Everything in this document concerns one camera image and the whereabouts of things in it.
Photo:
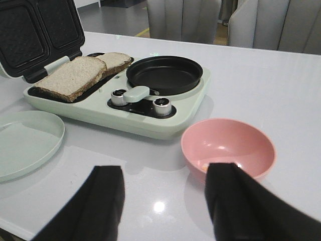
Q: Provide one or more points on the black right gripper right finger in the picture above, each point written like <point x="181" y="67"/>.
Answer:
<point x="242" y="209"/>

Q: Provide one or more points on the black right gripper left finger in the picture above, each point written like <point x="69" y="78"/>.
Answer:
<point x="94" y="212"/>

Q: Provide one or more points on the pink plastic bowl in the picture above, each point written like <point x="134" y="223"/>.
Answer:
<point x="223" y="140"/>

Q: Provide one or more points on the bread slice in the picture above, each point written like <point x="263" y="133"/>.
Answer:
<point x="115" y="62"/>
<point x="72" y="79"/>

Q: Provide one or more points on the green breakfast maker lid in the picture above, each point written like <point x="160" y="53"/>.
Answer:
<point x="37" y="37"/>

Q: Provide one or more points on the green breakfast maker base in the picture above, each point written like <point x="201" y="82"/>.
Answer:
<point x="95" y="107"/>

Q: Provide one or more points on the light green plate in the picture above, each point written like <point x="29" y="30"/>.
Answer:
<point x="28" y="140"/>

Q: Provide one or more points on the left silver control knob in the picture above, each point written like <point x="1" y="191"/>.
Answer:
<point x="117" y="97"/>

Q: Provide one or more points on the silver control knob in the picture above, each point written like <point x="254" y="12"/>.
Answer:
<point x="162" y="106"/>
<point x="117" y="97"/>

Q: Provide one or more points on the right silver control knob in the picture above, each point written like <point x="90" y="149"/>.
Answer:
<point x="162" y="106"/>

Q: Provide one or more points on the black round frying pan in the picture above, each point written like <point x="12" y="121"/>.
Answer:
<point x="161" y="76"/>

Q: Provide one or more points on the right grey upholstered chair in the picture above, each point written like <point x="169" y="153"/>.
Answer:
<point x="291" y="26"/>

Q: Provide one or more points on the grey upholstered chair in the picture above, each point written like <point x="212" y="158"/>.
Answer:
<point x="291" y="26"/>
<point x="184" y="20"/>

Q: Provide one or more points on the left grey upholstered chair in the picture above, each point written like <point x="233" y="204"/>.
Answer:
<point x="184" y="20"/>

